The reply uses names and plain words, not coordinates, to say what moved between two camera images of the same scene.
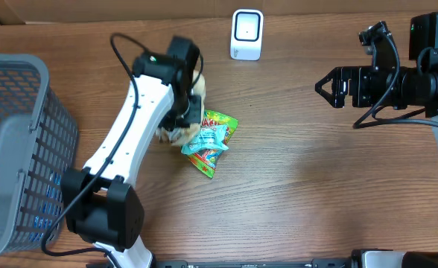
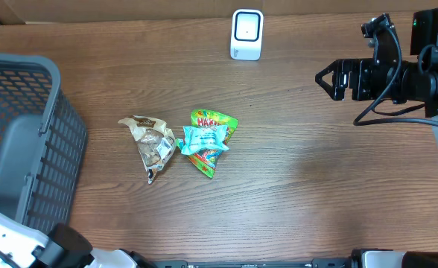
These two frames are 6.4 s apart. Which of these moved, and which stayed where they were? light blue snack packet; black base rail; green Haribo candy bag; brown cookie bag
Moved: brown cookie bag
Stayed: green Haribo candy bag; black base rail; light blue snack packet
